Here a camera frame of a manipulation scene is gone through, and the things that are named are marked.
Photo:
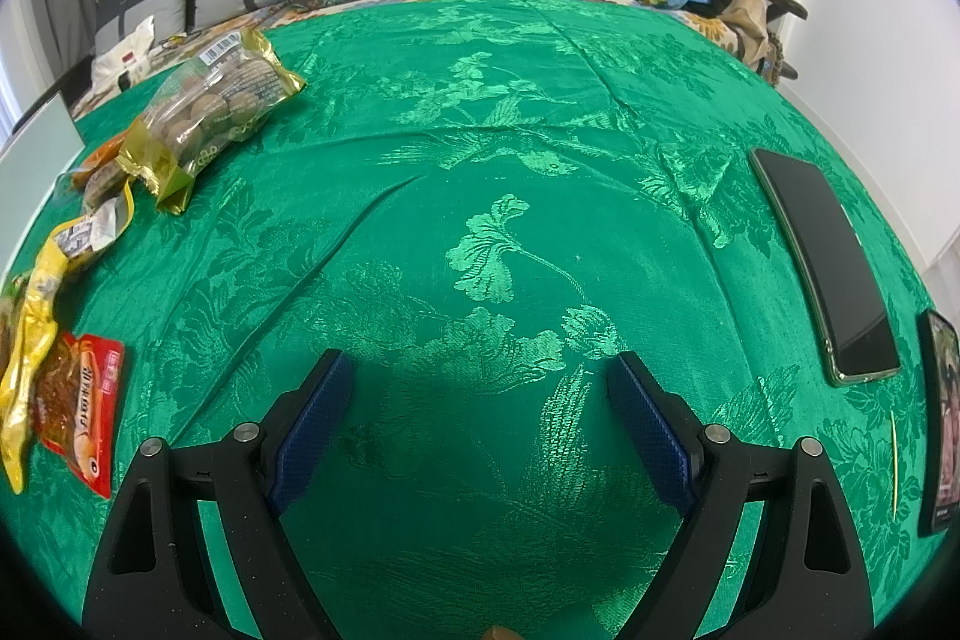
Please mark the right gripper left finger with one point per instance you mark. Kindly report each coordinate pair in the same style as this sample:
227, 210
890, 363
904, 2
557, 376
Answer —
152, 576

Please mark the orange snack packet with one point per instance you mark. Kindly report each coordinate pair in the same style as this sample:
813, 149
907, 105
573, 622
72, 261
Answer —
102, 155

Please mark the white plastic bag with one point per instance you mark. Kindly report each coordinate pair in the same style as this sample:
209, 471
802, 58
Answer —
127, 63

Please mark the white cardboard box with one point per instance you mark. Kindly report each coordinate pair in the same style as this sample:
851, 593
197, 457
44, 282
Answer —
33, 160

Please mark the clear bag of round snacks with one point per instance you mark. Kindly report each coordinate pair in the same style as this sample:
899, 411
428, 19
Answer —
215, 100

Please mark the black smartphone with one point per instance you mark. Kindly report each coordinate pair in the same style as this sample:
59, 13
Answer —
849, 314

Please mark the yellow snack packet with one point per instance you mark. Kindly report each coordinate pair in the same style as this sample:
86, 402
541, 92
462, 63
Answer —
35, 331

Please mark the green floral tablecloth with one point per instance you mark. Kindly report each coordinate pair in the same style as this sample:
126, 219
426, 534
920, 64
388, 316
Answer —
482, 202

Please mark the red spicy snack packet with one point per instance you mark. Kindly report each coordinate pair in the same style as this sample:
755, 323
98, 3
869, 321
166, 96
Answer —
76, 400

